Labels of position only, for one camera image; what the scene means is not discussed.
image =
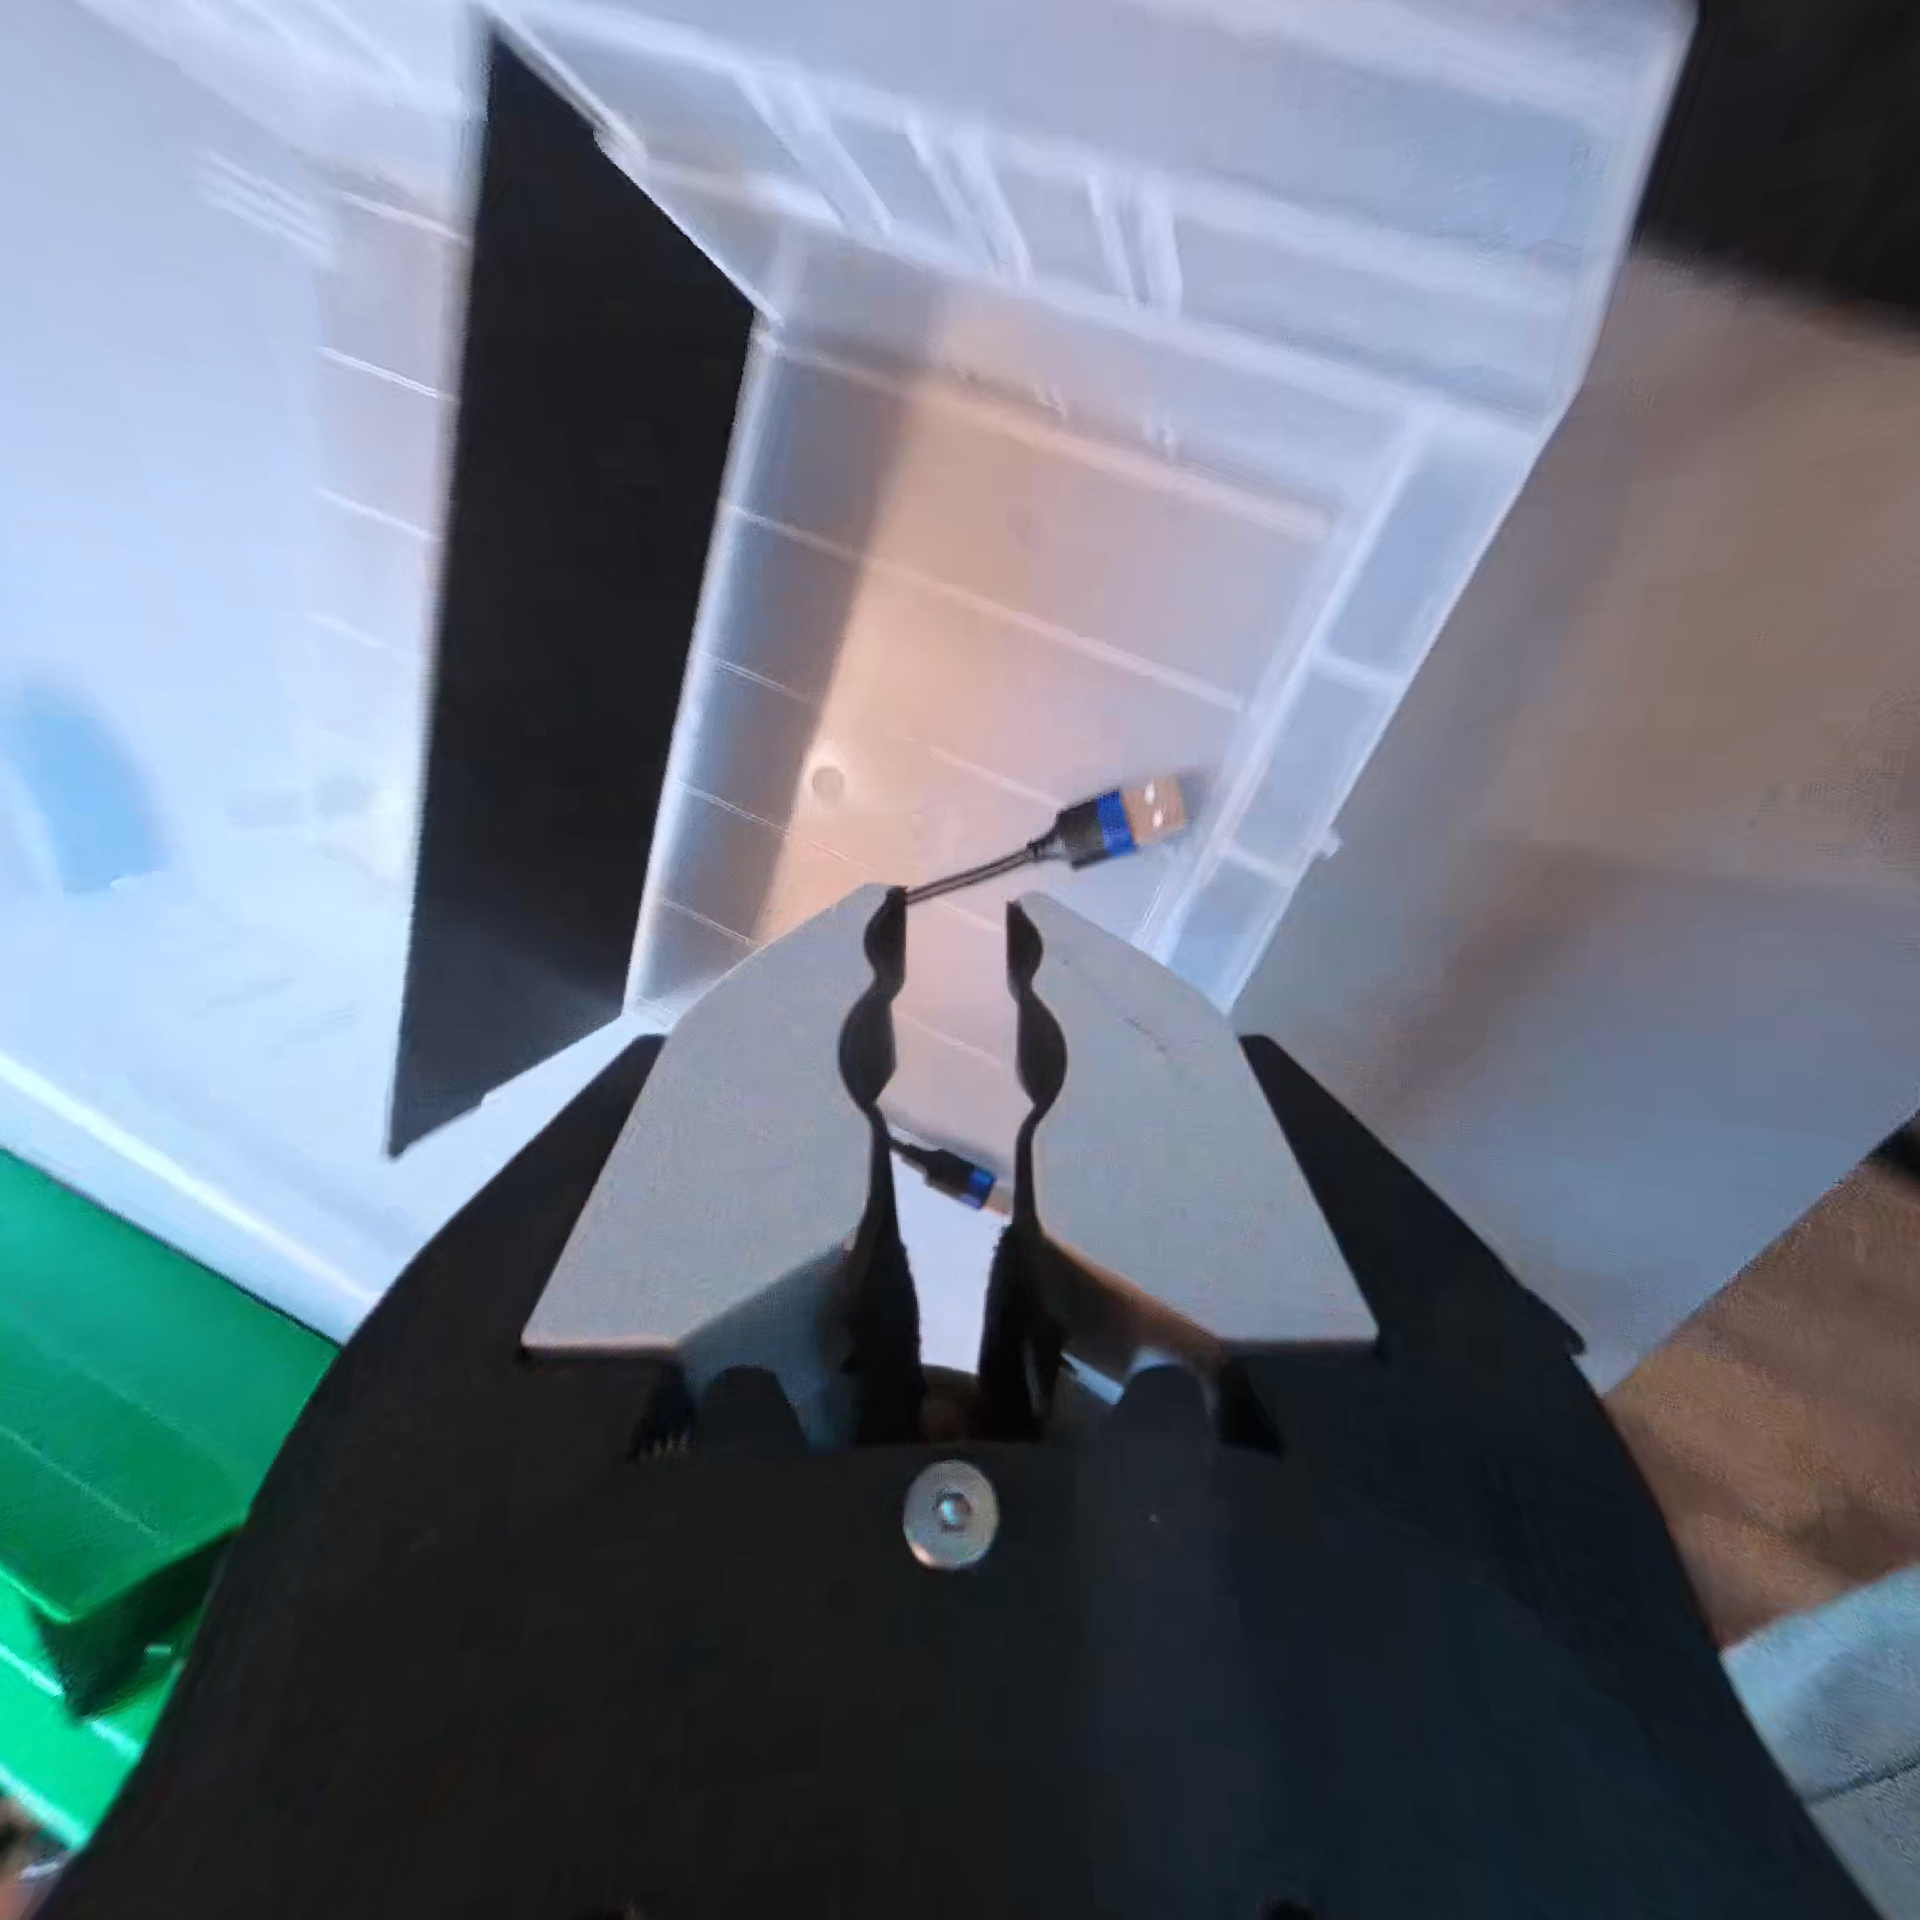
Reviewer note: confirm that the clear plastic storage box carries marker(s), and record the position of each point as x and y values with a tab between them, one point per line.
1051	599

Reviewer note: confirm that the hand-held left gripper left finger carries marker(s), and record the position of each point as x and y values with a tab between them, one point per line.
719	1187

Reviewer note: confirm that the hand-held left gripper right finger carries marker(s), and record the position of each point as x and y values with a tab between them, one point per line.
1170	1187

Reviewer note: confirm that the pale grey cloth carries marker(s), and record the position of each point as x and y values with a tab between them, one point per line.
1836	1755

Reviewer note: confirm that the green plastic bin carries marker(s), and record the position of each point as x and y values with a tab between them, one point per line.
119	1424

